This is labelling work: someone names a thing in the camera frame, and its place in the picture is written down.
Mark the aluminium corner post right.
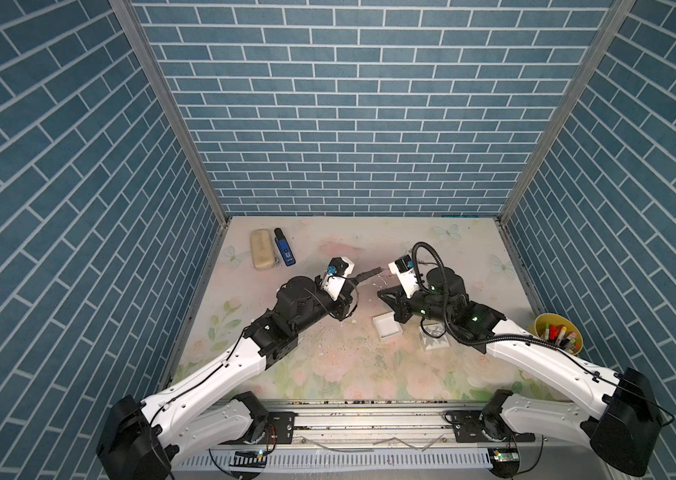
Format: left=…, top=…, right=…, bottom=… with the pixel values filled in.
left=497, top=0, right=636, bottom=231

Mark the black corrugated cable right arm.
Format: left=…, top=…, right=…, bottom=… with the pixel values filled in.
left=411, top=241, right=555, bottom=349

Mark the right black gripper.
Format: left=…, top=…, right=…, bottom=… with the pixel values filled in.
left=377, top=283, right=452, bottom=327

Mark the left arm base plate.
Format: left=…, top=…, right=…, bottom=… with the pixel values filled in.
left=223, top=411, right=297, bottom=446

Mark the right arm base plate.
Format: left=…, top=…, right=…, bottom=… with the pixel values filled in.
left=443, top=409, right=536, bottom=444

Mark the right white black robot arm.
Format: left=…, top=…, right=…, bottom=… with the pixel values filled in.
left=378, top=257, right=665, bottom=477

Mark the aluminium corner post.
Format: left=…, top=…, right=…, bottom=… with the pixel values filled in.
left=110, top=0, right=229, bottom=228
left=497, top=0, right=636, bottom=231

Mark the beige zippered pencil case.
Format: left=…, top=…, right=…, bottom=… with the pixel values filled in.
left=250, top=229, right=277, bottom=271

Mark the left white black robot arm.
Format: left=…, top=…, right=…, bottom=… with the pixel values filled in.
left=96, top=257, right=381, bottom=479

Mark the yellow pen cup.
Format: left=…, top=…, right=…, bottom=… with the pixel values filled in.
left=534, top=313, right=584, bottom=355

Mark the aluminium front rail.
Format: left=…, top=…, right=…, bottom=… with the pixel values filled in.
left=167, top=403, right=585, bottom=479

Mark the aluminium corner post left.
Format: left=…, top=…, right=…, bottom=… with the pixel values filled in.
left=110, top=0, right=229, bottom=228

